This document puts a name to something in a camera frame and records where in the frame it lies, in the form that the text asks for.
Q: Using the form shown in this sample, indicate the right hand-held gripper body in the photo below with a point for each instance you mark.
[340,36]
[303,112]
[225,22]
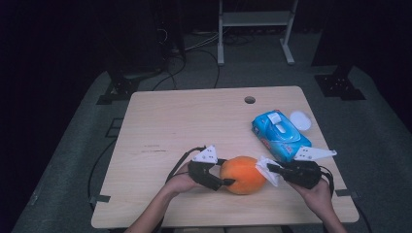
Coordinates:
[302,173]

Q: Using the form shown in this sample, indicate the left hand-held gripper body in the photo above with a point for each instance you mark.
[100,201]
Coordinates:
[202,171]

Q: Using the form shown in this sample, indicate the white wet wipe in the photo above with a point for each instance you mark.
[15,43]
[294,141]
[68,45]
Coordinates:
[267,171]

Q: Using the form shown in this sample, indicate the orange plush toy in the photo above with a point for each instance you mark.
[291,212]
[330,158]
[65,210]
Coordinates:
[243,176]

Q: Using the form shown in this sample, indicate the blue wet wipes pack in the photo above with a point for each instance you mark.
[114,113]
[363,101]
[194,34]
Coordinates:
[278,132]

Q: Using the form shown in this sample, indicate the person's left hand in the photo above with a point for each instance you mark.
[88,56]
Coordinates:
[183,184]

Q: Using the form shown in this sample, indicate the person's right hand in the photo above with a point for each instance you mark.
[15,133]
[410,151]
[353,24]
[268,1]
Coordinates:
[319,199]

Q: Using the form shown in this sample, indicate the black tape strip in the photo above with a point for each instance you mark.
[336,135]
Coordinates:
[101,198]
[345,193]

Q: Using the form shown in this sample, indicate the white oval lid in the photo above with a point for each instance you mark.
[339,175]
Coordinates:
[300,120]

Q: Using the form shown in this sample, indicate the black stand base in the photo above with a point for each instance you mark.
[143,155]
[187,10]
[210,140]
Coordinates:
[338,86]
[121,88]

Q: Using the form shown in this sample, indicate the black floor tape outline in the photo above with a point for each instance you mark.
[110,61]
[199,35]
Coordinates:
[109,127]

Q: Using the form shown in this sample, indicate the white metal stand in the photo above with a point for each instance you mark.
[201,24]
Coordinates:
[256,18]

